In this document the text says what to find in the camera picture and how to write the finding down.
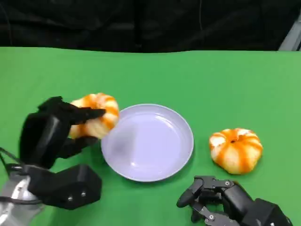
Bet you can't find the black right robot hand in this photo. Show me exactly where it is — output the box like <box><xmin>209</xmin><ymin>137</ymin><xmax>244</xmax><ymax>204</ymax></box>
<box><xmin>176</xmin><ymin>175</ymin><xmax>256</xmax><ymax>226</ymax></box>

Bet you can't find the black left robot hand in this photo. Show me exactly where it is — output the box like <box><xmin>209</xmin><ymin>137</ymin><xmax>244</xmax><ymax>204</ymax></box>
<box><xmin>19</xmin><ymin>96</ymin><xmax>106</xmax><ymax>169</ymax></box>

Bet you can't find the orange and white bread roll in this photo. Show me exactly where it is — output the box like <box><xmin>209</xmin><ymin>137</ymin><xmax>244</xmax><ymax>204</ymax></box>
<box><xmin>68</xmin><ymin>93</ymin><xmax>120</xmax><ymax>140</ymax></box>
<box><xmin>208</xmin><ymin>128</ymin><xmax>263</xmax><ymax>175</ymax></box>

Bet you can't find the lilac plate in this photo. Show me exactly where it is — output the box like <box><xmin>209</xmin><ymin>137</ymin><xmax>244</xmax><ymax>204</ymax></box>
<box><xmin>100</xmin><ymin>103</ymin><xmax>195</xmax><ymax>183</ymax></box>

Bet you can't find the green table cloth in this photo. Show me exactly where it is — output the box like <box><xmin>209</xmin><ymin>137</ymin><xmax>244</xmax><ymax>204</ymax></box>
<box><xmin>0</xmin><ymin>47</ymin><xmax>301</xmax><ymax>226</ymax></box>

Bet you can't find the black backdrop cloth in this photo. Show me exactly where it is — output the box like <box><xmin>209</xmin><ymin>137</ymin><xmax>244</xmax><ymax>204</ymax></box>
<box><xmin>0</xmin><ymin>0</ymin><xmax>301</xmax><ymax>54</ymax></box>

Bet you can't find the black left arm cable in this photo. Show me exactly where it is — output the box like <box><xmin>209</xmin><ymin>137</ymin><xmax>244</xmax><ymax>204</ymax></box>
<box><xmin>0</xmin><ymin>147</ymin><xmax>26</xmax><ymax>179</ymax></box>
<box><xmin>0</xmin><ymin>195</ymin><xmax>41</xmax><ymax>205</ymax></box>

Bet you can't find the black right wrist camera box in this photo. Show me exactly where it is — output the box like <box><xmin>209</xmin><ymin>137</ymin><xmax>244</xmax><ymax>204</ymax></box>
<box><xmin>244</xmin><ymin>198</ymin><xmax>293</xmax><ymax>226</ymax></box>

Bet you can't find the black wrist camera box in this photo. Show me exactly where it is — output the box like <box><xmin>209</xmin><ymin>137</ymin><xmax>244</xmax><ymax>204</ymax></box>
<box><xmin>244</xmin><ymin>198</ymin><xmax>293</xmax><ymax>226</ymax></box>
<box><xmin>22</xmin><ymin>164</ymin><xmax>103</xmax><ymax>210</ymax></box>

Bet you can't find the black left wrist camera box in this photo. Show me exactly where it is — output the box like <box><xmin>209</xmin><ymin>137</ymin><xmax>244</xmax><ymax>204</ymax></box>
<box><xmin>22</xmin><ymin>164</ymin><xmax>103</xmax><ymax>210</ymax></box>

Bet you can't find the grey metal frame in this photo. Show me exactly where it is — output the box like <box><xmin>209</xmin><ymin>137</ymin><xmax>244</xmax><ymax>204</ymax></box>
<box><xmin>278</xmin><ymin>20</ymin><xmax>301</xmax><ymax>52</ymax></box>

